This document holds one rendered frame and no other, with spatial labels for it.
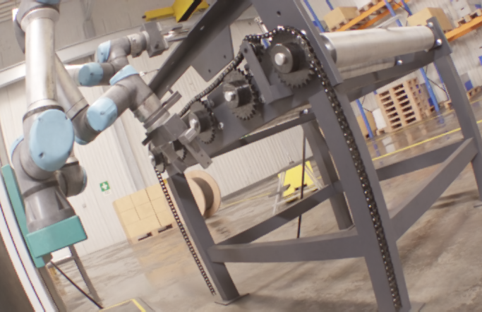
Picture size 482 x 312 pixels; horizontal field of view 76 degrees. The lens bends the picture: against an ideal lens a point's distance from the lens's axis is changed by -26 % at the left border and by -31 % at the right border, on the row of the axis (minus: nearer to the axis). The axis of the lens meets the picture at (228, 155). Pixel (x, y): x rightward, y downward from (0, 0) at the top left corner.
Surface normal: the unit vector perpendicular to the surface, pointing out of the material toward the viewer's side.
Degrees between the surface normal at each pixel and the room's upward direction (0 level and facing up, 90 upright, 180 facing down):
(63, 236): 90
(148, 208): 90
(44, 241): 90
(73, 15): 90
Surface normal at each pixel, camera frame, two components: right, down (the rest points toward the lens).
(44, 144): 0.74, -0.19
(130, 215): 0.37, -0.19
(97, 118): -0.40, 0.59
